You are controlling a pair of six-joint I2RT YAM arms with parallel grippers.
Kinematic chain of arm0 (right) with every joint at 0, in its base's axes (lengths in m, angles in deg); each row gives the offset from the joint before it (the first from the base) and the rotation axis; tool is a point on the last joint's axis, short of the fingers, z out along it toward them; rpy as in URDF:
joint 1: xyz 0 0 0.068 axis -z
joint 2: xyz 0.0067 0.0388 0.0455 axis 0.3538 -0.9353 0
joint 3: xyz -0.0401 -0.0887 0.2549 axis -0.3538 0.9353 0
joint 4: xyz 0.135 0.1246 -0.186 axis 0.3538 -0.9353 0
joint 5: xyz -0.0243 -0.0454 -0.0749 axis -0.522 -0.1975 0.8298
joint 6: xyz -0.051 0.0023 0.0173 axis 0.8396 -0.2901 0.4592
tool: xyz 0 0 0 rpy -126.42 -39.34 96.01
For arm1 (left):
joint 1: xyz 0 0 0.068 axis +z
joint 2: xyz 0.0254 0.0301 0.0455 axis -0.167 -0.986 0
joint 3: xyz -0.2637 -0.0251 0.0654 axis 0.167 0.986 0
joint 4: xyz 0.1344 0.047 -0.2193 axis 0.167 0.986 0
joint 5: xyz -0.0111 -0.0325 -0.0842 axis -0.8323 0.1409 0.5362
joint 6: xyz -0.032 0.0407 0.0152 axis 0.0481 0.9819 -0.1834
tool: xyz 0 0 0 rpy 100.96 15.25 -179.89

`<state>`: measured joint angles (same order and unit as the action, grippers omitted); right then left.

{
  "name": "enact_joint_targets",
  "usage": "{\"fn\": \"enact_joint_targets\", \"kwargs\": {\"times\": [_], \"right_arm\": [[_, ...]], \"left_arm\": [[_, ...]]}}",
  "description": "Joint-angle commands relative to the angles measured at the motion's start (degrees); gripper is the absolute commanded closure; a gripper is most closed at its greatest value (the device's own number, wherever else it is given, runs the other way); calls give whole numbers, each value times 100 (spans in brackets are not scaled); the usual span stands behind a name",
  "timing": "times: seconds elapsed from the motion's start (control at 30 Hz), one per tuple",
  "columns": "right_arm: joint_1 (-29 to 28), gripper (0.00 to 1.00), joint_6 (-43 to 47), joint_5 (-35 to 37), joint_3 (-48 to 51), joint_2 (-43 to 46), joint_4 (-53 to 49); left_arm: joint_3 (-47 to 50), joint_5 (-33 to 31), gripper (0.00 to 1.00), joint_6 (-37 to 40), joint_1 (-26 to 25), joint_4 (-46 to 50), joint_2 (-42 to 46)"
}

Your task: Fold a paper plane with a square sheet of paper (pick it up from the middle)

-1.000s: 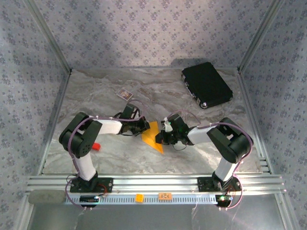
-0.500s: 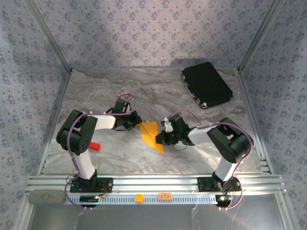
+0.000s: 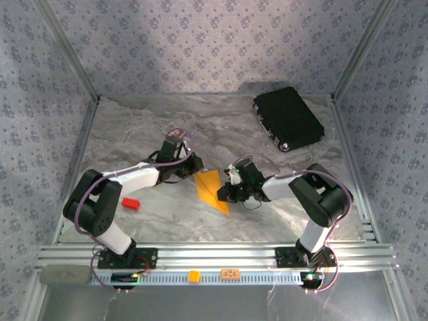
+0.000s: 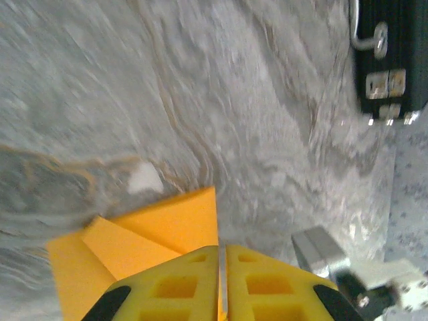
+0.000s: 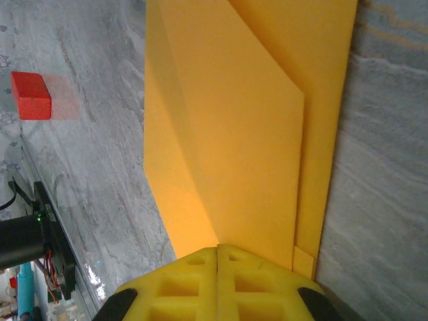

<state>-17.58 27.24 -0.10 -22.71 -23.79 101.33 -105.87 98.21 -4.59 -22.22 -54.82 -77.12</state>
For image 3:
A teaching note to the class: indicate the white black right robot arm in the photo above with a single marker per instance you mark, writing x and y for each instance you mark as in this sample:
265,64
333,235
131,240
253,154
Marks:
277,187

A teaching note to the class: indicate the small circuit board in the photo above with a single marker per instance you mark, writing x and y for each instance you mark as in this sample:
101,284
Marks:
311,277
122,277

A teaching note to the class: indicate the aluminium frame post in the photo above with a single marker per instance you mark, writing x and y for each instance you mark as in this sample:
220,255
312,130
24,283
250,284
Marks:
71,50
361,50

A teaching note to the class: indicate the small red block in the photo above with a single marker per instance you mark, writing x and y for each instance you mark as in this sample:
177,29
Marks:
130,203

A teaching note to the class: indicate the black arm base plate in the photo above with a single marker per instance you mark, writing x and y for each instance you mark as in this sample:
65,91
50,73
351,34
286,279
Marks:
150,259
284,257

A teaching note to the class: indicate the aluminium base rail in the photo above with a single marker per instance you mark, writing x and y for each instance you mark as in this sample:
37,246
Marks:
217,255

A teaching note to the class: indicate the aluminium side rail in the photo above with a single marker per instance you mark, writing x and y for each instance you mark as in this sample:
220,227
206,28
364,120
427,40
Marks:
344,133
86,133

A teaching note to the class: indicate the small orange block on rail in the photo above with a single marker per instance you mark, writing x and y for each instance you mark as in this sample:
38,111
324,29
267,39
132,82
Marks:
194,277

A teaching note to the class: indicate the black hard case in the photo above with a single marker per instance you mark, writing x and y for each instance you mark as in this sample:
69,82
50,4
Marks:
291,117

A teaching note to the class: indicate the small printed card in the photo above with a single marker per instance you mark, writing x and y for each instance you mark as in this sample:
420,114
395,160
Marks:
177,133

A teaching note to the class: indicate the orange number label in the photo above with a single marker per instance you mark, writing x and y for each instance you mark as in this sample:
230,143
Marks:
230,273

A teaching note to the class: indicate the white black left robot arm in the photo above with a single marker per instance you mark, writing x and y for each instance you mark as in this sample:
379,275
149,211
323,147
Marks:
140,175

